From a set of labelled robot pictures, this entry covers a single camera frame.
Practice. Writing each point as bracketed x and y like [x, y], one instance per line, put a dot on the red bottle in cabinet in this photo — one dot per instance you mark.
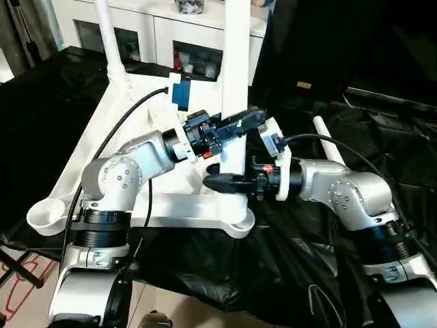
[179, 61]

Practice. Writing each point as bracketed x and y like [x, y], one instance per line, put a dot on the black stand foot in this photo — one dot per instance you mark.
[20, 268]

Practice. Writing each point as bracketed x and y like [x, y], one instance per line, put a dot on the small tan label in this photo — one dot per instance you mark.
[304, 85]

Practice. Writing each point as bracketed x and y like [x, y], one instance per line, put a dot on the white cabinet with glass doors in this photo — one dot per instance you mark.
[150, 20]

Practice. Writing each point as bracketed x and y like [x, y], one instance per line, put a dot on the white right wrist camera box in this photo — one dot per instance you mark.
[276, 147]

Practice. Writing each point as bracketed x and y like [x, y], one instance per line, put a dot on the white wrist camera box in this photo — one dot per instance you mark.
[276, 147]
[181, 96]

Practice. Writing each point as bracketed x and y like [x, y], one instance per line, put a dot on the grey object on cabinet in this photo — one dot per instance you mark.
[190, 5]

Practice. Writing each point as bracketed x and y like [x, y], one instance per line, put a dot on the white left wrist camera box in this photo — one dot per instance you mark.
[181, 96]

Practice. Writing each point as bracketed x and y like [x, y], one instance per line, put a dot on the white plastic table top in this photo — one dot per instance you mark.
[136, 205]

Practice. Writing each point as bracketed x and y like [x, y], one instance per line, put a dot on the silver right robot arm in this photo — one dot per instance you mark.
[348, 198]

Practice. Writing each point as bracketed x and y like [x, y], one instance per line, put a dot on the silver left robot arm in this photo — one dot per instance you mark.
[116, 184]

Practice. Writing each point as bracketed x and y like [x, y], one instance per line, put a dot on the black plastic mat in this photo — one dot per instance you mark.
[396, 150]

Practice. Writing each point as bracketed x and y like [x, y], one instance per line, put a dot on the white plastic table leg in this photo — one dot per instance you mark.
[329, 140]
[235, 55]
[111, 37]

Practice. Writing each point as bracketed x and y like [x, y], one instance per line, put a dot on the long black bar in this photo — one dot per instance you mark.
[396, 96]

